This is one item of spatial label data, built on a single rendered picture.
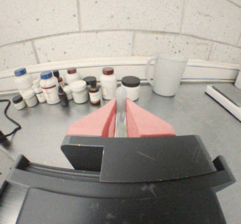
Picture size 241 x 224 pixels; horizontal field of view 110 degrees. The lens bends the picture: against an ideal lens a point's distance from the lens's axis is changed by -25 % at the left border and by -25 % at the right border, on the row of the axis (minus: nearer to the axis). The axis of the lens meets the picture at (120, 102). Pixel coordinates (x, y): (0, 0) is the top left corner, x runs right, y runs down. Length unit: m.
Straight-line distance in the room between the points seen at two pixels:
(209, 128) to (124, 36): 0.46
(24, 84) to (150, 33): 0.56
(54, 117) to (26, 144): 0.11
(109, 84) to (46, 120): 0.24
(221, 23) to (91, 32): 0.67
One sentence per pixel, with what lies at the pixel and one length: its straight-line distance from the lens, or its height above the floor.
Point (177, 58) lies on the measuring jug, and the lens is 0.52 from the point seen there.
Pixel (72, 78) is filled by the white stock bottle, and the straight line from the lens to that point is 0.45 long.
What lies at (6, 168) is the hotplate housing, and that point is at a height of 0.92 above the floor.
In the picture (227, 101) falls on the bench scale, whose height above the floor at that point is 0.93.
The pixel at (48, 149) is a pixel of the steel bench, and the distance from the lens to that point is 0.32.
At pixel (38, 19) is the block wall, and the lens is 0.59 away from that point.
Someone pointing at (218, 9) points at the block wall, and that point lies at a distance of 0.77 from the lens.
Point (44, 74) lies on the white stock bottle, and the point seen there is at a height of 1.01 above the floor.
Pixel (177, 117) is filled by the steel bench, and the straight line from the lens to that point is 0.38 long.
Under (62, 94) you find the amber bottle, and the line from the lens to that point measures 0.41.
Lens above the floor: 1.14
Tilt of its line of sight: 36 degrees down
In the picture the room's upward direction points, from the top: straight up
